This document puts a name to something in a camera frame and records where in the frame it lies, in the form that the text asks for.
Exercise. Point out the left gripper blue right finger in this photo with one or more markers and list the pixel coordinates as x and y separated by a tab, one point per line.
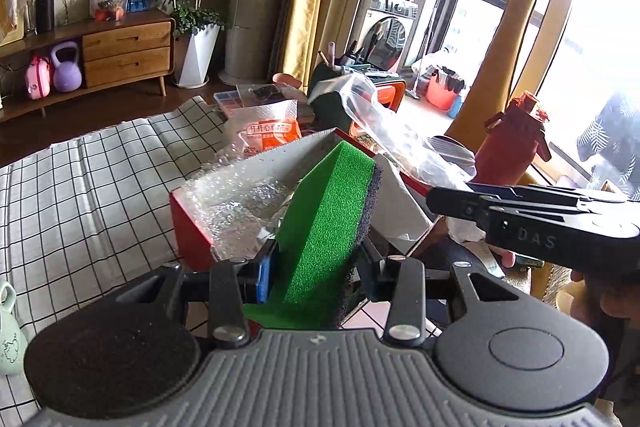
399	281

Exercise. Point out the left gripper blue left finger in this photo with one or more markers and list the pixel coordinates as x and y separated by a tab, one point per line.
232	284

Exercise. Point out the green scrub sponge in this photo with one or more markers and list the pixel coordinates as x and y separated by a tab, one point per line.
328	217

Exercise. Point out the red cardboard storage box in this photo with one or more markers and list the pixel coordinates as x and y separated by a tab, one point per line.
288	163

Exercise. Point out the clear bubble wrap sheet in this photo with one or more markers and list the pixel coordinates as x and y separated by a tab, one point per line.
237	214

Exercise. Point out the red water bottle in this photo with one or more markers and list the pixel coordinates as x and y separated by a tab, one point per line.
514	138

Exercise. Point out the clear cellophane wrapper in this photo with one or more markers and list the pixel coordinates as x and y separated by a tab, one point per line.
413	153

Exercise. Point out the white steel thermos cup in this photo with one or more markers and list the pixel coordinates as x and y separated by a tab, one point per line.
455	153

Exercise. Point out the black white checkered tablecloth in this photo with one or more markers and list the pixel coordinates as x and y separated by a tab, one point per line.
85	216

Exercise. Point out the red plastic bucket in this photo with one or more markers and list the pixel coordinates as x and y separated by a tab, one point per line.
443	89

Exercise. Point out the green orange storage bin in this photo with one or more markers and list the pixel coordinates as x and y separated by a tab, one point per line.
345	98

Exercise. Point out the orange white snack bag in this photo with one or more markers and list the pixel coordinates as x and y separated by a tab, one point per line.
253	130

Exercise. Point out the pale green ceramic mug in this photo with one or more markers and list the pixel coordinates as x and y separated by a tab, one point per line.
13	342

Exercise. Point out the white front-load washing machine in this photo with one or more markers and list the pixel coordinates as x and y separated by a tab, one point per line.
384	35

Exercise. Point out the orange giraffe plush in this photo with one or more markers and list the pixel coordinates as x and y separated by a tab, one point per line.
492	83

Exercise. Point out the white tall planter pot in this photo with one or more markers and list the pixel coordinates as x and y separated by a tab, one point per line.
192	57

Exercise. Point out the wooden tv sideboard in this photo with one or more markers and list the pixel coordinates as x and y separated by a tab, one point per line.
111	54

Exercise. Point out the purple kettlebell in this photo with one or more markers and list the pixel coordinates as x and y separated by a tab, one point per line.
67	75

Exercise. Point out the pink small backpack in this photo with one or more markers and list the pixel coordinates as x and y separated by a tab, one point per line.
38	77

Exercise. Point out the black cylinder speaker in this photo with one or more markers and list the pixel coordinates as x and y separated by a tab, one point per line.
44	16

